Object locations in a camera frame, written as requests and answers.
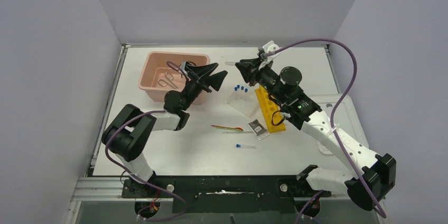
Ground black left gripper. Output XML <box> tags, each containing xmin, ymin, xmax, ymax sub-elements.
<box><xmin>181</xmin><ymin>64</ymin><xmax>227</xmax><ymax>111</ymax></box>

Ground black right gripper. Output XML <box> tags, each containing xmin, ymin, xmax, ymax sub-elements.
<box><xmin>237</xmin><ymin>57</ymin><xmax>288</xmax><ymax>105</ymax></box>

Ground metal scissors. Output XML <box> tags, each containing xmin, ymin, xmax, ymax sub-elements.
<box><xmin>157</xmin><ymin>72</ymin><xmax>178</xmax><ymax>89</ymax></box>

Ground black wire ring stand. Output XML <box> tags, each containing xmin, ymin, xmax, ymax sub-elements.
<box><xmin>179</xmin><ymin>69</ymin><xmax>187</xmax><ymax>78</ymax></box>

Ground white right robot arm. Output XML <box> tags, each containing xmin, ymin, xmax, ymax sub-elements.
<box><xmin>236</xmin><ymin>59</ymin><xmax>396</xmax><ymax>213</ymax></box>

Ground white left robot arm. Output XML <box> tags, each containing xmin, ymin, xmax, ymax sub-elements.
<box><xmin>101</xmin><ymin>61</ymin><xmax>228</xmax><ymax>184</ymax></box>

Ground clear plastic tube box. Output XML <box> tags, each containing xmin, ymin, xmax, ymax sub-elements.
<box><xmin>227</xmin><ymin>89</ymin><xmax>260</xmax><ymax>117</ymax></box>

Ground pink plastic bin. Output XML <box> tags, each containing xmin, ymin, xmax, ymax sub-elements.
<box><xmin>138</xmin><ymin>51</ymin><xmax>210</xmax><ymax>102</ymax></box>

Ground yellow test tube rack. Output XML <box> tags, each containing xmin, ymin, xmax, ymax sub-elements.
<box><xmin>255</xmin><ymin>86</ymin><xmax>286</xmax><ymax>133</ymax></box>

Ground red green stirring sticks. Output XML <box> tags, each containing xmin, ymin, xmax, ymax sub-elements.
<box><xmin>211</xmin><ymin>125</ymin><xmax>252</xmax><ymax>134</ymax></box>

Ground small dark sample bag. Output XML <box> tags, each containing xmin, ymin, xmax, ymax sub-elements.
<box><xmin>248</xmin><ymin>119</ymin><xmax>270</xmax><ymax>140</ymax></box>

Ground white plastic tray lid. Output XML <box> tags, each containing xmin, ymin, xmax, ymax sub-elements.
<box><xmin>310</xmin><ymin>95</ymin><xmax>369</xmax><ymax>146</ymax></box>

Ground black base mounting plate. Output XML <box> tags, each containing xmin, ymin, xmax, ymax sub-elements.
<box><xmin>122</xmin><ymin>175</ymin><xmax>316</xmax><ymax>213</ymax></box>

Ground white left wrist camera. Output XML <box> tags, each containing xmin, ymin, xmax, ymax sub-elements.
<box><xmin>179</xmin><ymin>61</ymin><xmax>190</xmax><ymax>73</ymax></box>

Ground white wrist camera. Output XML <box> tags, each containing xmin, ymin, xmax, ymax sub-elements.
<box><xmin>258</xmin><ymin>40</ymin><xmax>279</xmax><ymax>70</ymax></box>
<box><xmin>179</xmin><ymin>61</ymin><xmax>190</xmax><ymax>73</ymax></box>

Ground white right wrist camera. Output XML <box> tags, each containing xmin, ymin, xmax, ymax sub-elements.
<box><xmin>258</xmin><ymin>40</ymin><xmax>279</xmax><ymax>70</ymax></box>

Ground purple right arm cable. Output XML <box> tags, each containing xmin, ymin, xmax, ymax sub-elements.
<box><xmin>260</xmin><ymin>39</ymin><xmax>387</xmax><ymax>224</ymax></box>

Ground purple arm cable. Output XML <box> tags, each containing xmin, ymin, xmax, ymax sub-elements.
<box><xmin>260</xmin><ymin>39</ymin><xmax>387</xmax><ymax>224</ymax></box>
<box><xmin>104</xmin><ymin>60</ymin><xmax>191</xmax><ymax>222</ymax></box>

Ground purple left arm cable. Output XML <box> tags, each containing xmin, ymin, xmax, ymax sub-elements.
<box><xmin>104</xmin><ymin>60</ymin><xmax>191</xmax><ymax>222</ymax></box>

